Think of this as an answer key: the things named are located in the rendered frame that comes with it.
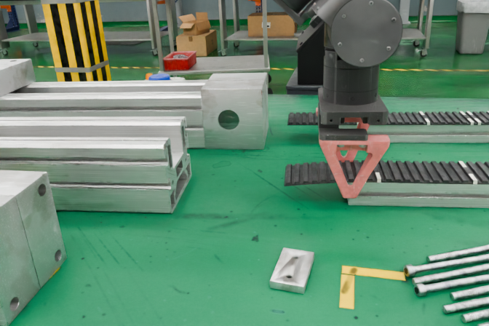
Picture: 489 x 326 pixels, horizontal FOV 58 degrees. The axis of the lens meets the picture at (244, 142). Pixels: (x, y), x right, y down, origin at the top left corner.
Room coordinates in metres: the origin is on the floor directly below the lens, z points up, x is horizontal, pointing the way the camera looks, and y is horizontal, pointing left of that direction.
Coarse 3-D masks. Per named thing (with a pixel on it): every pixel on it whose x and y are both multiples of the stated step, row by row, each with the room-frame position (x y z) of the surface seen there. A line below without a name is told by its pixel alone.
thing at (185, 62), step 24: (168, 0) 4.03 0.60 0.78; (264, 0) 3.49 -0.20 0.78; (168, 24) 4.03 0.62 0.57; (264, 24) 3.49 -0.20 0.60; (264, 48) 3.49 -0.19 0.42; (168, 72) 3.52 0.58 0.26; (192, 72) 3.51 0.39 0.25; (216, 72) 3.50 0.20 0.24; (240, 72) 3.49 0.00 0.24; (264, 72) 3.51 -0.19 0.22
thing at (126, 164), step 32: (0, 128) 0.54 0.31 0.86; (32, 128) 0.54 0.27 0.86; (64, 128) 0.53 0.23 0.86; (96, 128) 0.52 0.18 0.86; (128, 128) 0.52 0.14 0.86; (160, 128) 0.51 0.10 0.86; (0, 160) 0.48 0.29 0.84; (32, 160) 0.47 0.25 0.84; (64, 160) 0.47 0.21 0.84; (96, 160) 0.46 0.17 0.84; (128, 160) 0.45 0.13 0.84; (160, 160) 0.45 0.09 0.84; (64, 192) 0.45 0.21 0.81; (96, 192) 0.45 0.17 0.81; (128, 192) 0.44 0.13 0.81; (160, 192) 0.44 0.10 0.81
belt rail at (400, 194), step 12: (360, 192) 0.44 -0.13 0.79; (372, 192) 0.44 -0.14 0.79; (384, 192) 0.44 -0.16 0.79; (396, 192) 0.44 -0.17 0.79; (408, 192) 0.43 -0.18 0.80; (420, 192) 0.43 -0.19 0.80; (432, 192) 0.43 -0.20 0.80; (444, 192) 0.42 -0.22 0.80; (456, 192) 0.42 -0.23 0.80; (468, 192) 0.42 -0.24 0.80; (480, 192) 0.42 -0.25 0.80; (360, 204) 0.44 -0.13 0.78; (372, 204) 0.44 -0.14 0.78; (384, 204) 0.43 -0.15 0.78; (396, 204) 0.43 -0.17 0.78; (408, 204) 0.43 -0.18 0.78; (420, 204) 0.43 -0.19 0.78; (432, 204) 0.43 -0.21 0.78; (444, 204) 0.42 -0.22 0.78; (456, 204) 0.42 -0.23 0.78; (468, 204) 0.42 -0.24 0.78; (480, 204) 0.42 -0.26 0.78
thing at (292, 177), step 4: (288, 164) 0.50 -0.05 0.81; (296, 164) 0.49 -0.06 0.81; (300, 164) 0.49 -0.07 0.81; (288, 168) 0.48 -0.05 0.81; (292, 168) 0.49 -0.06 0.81; (296, 168) 0.48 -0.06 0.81; (300, 168) 0.48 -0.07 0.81; (288, 172) 0.47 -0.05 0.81; (292, 172) 0.48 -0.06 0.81; (296, 172) 0.47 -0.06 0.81; (300, 172) 0.47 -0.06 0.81; (288, 176) 0.46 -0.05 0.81; (292, 176) 0.47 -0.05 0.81; (296, 176) 0.46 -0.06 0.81; (300, 176) 0.46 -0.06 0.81; (288, 180) 0.45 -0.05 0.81; (292, 180) 0.46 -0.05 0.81; (296, 180) 0.45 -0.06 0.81; (300, 180) 0.45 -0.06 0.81; (284, 184) 0.45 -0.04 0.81; (288, 184) 0.45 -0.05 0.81; (292, 184) 0.45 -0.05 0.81; (296, 184) 0.45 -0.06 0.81; (300, 184) 0.45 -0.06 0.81
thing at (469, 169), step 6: (462, 162) 0.46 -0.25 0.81; (468, 162) 0.46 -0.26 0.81; (462, 168) 0.45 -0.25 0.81; (468, 168) 0.45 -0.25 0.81; (474, 168) 0.45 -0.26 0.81; (468, 174) 0.44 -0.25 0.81; (474, 174) 0.44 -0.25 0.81; (480, 174) 0.43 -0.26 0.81; (474, 180) 0.42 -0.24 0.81; (480, 180) 0.42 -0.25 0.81; (486, 180) 0.42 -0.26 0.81
